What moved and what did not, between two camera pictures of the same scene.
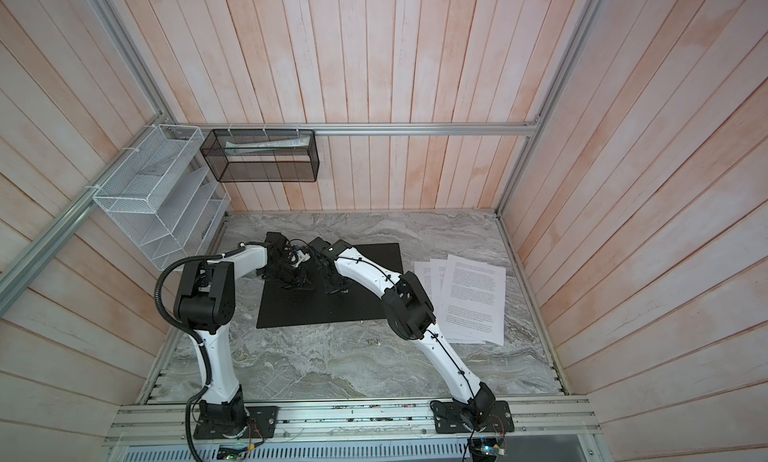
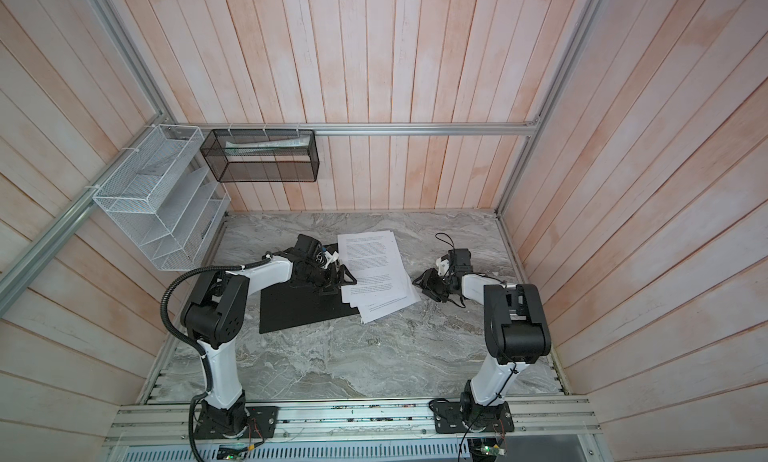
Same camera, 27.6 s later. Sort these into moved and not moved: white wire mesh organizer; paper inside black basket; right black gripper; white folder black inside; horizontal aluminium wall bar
Moved: right black gripper
Not moved: horizontal aluminium wall bar; white wire mesh organizer; paper inside black basket; white folder black inside
